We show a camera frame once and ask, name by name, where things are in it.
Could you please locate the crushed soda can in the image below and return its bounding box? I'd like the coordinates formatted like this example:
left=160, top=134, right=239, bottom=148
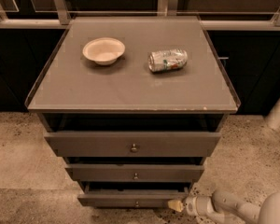
left=147, top=49, right=188, bottom=73

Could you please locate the grey top drawer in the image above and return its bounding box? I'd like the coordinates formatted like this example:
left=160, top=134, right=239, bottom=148
left=45, top=132, right=221, bottom=158

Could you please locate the metal railing frame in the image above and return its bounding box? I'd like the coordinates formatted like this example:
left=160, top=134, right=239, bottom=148
left=0, top=0, right=280, bottom=31

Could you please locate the grey middle drawer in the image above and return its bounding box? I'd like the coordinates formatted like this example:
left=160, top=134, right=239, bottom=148
left=65, top=164, right=204, bottom=183

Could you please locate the grey drawer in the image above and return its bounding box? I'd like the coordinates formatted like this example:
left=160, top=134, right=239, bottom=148
left=65, top=164, right=204, bottom=183
left=45, top=132, right=221, bottom=158
left=77, top=183, right=191, bottom=208

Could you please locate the grey drawer cabinet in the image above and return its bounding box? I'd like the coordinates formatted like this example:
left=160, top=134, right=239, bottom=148
left=24, top=15, right=241, bottom=191

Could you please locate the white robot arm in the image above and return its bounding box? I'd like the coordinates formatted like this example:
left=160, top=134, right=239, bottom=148
left=168, top=190, right=280, bottom=224

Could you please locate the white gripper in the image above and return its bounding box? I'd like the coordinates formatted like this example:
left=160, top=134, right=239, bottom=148
left=168, top=196, right=215, bottom=217

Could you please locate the white paper bowl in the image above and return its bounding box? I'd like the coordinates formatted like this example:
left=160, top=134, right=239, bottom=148
left=82, top=37, right=125, bottom=65

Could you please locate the grey bottom drawer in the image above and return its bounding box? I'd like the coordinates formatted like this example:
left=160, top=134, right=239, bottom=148
left=77, top=183, right=191, bottom=208

